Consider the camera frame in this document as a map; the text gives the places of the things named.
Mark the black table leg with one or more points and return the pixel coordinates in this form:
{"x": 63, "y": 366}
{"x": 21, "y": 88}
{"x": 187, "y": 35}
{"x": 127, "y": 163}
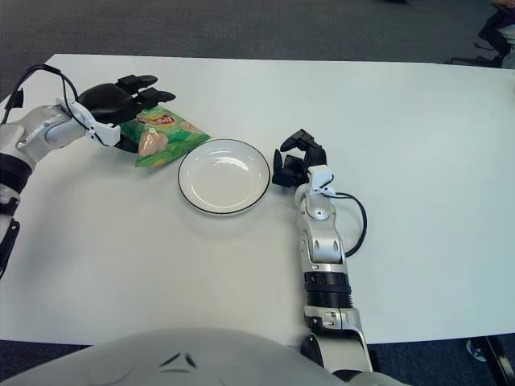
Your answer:
{"x": 501, "y": 362}

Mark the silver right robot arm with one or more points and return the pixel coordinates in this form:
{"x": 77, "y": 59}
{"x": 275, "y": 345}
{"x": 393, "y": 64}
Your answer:
{"x": 326, "y": 245}

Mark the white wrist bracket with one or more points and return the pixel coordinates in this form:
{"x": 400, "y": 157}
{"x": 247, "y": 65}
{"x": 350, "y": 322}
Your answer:
{"x": 322, "y": 179}
{"x": 100, "y": 130}

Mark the grey robot torso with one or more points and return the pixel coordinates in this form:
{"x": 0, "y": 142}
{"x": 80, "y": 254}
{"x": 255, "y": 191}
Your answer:
{"x": 181, "y": 362}

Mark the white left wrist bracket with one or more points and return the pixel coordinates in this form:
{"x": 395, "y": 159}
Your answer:
{"x": 100, "y": 130}

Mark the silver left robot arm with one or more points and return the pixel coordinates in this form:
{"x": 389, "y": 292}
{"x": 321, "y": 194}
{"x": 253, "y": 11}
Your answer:
{"x": 36, "y": 128}

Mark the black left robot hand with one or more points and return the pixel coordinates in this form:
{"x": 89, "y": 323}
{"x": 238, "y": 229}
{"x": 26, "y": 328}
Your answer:
{"x": 106, "y": 102}

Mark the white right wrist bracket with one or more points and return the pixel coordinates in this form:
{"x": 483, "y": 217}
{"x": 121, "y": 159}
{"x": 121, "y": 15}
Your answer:
{"x": 322, "y": 179}

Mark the white plate black rim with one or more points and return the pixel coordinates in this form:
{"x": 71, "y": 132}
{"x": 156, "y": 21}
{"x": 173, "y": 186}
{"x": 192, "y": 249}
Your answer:
{"x": 223, "y": 177}

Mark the seated person dark clothes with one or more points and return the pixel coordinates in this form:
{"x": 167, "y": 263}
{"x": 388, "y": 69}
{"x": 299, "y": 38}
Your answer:
{"x": 499, "y": 28}

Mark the black office chair base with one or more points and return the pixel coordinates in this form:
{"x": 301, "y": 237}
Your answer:
{"x": 483, "y": 60}

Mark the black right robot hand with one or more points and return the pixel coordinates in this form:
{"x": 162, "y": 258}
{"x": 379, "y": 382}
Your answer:
{"x": 289, "y": 171}

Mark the blue white shoe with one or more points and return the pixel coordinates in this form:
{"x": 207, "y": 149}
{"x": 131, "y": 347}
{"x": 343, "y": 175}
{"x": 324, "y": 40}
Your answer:
{"x": 476, "y": 350}

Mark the green snack chip bag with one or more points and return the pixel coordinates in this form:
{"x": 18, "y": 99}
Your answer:
{"x": 177, "y": 138}

